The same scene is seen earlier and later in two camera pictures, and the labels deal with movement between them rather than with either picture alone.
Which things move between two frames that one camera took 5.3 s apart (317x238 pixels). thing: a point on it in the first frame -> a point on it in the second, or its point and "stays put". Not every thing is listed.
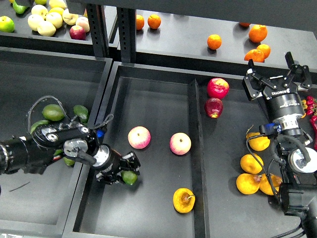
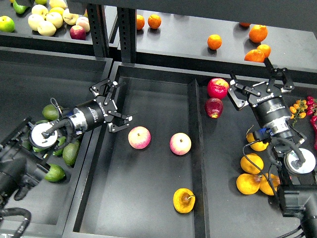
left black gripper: [107, 163] -> [98, 111]
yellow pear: [265, 186] stays put
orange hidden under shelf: [244, 24] stays put
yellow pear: [183, 200] stays put
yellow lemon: [57, 9] stays put
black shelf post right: [127, 20] stays put
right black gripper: [285, 105] -> [268, 106]
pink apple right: [180, 143] stays put
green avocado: [129, 177] -> [55, 174]
